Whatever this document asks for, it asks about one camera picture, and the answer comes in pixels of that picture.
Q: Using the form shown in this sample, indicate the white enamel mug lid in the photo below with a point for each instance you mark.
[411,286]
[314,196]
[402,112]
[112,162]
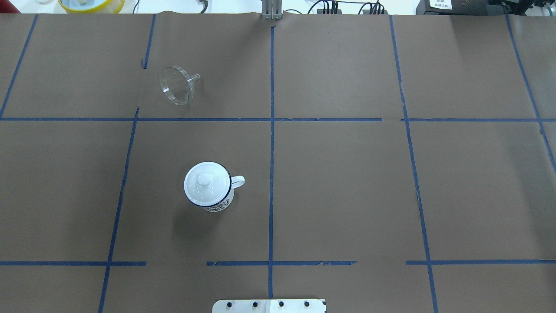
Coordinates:
[206,182]

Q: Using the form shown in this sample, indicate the clear plastic funnel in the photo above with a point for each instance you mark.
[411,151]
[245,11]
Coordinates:
[178,85]

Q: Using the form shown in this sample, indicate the white enamel mug blue rim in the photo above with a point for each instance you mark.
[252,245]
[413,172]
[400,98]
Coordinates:
[217,195]

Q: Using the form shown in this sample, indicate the blue tape strip centre lengthwise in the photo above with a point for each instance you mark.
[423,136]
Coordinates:
[271,166]

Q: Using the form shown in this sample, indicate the blue tape strip lengthwise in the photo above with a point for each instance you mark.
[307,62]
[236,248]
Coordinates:
[412,174]
[117,217]
[271,166]

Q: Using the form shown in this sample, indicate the brown paper table cover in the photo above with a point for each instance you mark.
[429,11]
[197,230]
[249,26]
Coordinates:
[197,189]

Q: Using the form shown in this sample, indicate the white metal mounting plate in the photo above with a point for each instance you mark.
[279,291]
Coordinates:
[270,306]

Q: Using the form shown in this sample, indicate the blue tape strip near crosswise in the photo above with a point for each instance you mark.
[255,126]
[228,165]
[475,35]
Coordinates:
[281,263]

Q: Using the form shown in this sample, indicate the blue tape strip crosswise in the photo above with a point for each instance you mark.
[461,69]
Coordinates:
[281,263]
[480,120]

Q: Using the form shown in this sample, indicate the blue tape strip right crosswise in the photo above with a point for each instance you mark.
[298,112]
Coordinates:
[480,120]

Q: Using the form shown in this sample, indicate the blue tape strip right lengthwise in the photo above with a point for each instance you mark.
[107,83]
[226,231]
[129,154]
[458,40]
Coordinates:
[412,174]

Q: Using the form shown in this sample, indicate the black device with label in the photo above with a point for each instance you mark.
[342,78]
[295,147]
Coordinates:
[461,7]

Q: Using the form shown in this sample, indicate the yellow rimmed bowl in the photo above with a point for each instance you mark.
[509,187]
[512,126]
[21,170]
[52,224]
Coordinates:
[92,6]

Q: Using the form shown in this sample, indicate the blue tape strip far right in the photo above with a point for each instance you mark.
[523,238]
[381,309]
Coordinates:
[526,81]

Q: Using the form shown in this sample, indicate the blue tape strip far left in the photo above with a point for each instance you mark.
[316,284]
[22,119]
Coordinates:
[16,32]

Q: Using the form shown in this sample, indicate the grey metal bracket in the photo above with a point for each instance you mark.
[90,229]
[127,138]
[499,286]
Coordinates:
[271,10]

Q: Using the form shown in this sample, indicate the black cable plugs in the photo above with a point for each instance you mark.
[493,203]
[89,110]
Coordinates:
[354,7]

